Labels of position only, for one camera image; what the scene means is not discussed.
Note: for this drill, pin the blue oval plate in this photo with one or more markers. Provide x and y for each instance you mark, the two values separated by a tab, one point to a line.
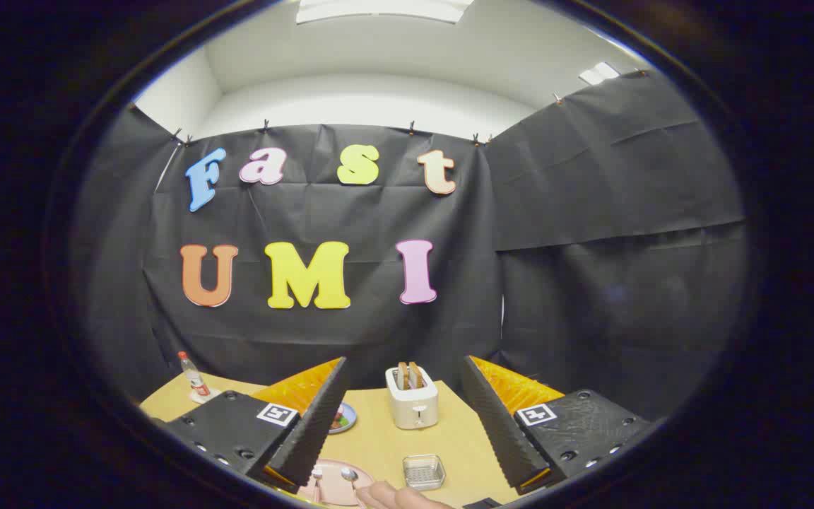
347	423

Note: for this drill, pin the large ceiling light panel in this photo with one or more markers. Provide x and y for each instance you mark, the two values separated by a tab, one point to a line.
386	8

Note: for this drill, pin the brown toast slice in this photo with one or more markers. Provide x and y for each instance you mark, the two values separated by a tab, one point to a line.
403	375
415	375

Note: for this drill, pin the pink round plate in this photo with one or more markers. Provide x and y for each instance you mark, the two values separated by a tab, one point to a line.
336	496

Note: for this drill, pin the black backdrop cloth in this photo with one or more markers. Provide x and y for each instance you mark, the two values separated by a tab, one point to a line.
591	283

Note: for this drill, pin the white toaster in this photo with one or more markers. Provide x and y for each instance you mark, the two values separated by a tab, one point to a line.
413	410

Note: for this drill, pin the metal perforated basket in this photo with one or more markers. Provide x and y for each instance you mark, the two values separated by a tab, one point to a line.
424	474

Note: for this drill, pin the clear bottle with red cap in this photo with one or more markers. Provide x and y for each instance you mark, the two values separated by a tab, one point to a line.
193	375

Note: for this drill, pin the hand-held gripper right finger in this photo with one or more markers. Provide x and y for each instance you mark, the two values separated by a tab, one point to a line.
499	424

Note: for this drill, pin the small white tray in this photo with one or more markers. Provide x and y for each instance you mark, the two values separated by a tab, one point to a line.
213	396

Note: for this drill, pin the small ceiling light panel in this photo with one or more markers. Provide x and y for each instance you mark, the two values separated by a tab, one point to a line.
599	73

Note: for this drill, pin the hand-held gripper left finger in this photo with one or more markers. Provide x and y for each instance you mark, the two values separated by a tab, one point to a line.
315	431

